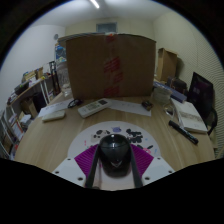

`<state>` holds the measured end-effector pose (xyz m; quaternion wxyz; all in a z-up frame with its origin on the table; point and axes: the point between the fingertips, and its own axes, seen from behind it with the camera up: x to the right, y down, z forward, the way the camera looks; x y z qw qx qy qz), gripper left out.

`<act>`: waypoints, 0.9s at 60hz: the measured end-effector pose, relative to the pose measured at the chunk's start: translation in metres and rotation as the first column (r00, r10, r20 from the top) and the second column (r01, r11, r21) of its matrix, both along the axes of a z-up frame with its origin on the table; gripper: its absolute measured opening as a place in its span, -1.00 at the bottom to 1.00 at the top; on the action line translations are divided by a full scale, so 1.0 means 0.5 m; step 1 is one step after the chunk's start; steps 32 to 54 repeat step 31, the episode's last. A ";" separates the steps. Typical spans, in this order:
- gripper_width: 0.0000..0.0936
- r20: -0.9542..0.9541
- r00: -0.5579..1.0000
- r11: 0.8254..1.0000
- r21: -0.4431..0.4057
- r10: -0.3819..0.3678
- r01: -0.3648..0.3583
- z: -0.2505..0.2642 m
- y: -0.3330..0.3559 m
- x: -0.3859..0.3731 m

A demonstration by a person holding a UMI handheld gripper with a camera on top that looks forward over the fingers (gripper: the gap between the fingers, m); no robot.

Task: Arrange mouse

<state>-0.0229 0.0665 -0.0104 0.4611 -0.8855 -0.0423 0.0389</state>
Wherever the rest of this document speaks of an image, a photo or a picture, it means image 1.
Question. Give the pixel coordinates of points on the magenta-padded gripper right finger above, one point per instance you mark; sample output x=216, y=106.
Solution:
x=145, y=161

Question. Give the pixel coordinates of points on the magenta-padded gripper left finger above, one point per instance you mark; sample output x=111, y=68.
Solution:
x=85, y=161

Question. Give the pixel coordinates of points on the black computer mouse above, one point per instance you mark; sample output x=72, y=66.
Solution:
x=115, y=155

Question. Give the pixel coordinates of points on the round white cartoon mouse pad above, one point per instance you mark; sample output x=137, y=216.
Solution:
x=100, y=131

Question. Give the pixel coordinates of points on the black marker pen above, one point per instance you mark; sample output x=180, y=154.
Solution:
x=183, y=132

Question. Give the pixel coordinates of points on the small white remote control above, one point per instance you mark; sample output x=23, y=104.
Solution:
x=53, y=115

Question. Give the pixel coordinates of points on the white paper sheet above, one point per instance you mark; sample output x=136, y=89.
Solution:
x=130, y=107

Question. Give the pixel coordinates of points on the white book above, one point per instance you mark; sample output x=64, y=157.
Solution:
x=190, y=116

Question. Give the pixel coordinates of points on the blue book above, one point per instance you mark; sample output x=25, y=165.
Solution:
x=173, y=93

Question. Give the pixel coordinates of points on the cluttered wooden shelf desk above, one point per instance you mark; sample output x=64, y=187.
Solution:
x=25, y=100

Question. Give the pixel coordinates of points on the black office chair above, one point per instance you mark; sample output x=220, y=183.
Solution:
x=201, y=96

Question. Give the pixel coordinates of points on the large brown cardboard box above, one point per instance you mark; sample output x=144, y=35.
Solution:
x=111, y=66

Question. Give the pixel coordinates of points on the tall open cardboard box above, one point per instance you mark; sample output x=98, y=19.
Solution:
x=166, y=65

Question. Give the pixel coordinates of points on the blue glass display cabinet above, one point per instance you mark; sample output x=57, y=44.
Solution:
x=60, y=53

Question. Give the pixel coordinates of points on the grey door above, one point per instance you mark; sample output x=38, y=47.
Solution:
x=106, y=27

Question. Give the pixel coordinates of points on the ceiling tube light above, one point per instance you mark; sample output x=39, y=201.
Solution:
x=94, y=3

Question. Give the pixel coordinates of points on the round wall clock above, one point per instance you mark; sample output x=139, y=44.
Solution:
x=56, y=36

